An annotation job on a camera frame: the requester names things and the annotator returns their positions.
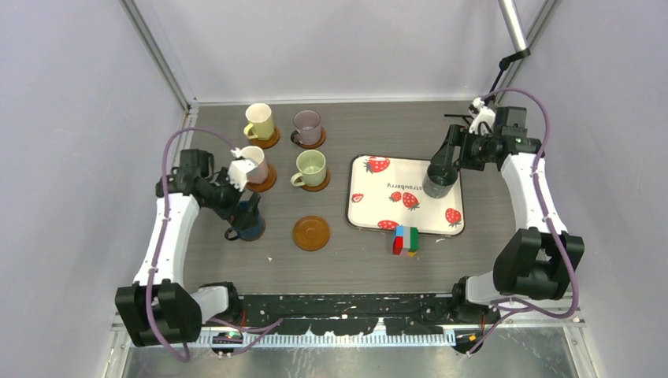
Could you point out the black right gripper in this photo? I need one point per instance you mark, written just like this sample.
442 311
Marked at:
457 136

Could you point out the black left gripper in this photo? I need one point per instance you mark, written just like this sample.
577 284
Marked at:
237 195

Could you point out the dark blue mug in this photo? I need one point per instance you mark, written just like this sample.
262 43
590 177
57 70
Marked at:
248 226

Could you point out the dark green mug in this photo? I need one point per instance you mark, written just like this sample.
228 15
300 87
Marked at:
439 180

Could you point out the pink mug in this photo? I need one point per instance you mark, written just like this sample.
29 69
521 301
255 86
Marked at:
261 171

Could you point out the cream tray with black rim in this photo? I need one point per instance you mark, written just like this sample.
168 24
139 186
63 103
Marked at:
387 192

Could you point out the light green mug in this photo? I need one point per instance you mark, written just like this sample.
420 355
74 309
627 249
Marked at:
312 170

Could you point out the cream mug yellow handle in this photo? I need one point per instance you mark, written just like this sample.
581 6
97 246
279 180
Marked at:
260 122

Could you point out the multicolour toy brick block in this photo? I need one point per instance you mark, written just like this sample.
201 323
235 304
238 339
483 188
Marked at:
405 241

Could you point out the lilac mug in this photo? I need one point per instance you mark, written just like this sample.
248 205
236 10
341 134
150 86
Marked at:
307 119

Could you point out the dark brown wooden coaster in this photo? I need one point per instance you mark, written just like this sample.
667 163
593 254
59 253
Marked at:
252 233

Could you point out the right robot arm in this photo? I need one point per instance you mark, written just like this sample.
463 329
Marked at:
539 261

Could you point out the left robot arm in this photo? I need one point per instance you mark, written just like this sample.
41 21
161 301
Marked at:
167 250

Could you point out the silver pole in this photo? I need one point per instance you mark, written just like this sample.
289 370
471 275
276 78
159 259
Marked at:
512 20

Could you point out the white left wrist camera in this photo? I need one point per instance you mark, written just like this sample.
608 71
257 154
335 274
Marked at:
238 172

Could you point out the black camera tripod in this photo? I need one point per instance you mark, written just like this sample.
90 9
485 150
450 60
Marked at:
504 65

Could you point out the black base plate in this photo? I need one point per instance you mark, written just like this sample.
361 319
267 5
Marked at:
401 314

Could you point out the aluminium front rail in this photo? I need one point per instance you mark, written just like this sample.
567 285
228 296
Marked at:
226 338

